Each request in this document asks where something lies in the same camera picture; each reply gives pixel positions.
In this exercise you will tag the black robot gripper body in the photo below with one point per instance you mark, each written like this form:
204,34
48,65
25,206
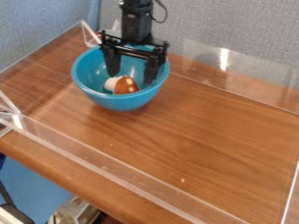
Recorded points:
136,42

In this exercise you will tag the blue plastic bowl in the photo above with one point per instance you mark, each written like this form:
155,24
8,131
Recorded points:
91,78

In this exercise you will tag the white box under table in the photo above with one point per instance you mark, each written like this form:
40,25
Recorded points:
76,211

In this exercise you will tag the clear acrylic left bracket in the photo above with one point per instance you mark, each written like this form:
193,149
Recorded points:
10,116

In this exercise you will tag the brown toy mushroom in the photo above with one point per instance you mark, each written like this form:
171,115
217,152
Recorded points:
121,85

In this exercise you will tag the clear acrylic barrier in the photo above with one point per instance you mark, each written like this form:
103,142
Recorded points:
66,158
259,79

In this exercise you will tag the clear acrylic back barrier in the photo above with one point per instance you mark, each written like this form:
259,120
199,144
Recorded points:
259,79

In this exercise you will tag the dark stand under table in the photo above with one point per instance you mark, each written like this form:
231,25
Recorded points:
9,214

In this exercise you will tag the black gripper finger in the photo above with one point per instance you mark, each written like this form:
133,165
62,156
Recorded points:
112,60
151,68

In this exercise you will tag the clear acrylic corner bracket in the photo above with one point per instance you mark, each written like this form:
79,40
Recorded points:
92,35

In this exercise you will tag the clear acrylic front barrier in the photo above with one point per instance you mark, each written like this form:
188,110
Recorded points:
66,158

